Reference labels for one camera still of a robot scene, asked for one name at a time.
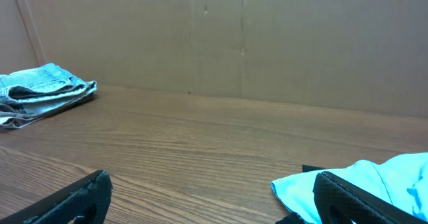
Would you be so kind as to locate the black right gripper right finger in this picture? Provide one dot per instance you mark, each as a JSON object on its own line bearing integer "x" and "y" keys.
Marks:
{"x": 340, "y": 202}

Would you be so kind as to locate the folded light blue jeans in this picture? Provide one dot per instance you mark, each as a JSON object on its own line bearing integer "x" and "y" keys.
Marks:
{"x": 40, "y": 90}

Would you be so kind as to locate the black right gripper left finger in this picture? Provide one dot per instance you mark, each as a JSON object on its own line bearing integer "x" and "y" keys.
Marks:
{"x": 85, "y": 201}

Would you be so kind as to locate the light blue printed t-shirt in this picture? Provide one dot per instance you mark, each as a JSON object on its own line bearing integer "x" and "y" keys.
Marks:
{"x": 401, "y": 181}

